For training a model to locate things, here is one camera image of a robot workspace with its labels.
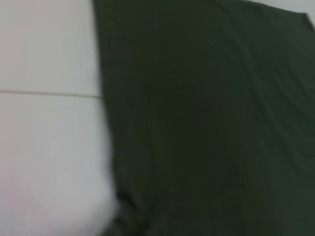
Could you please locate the dark green t-shirt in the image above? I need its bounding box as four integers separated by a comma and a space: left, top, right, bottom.
92, 0, 315, 236

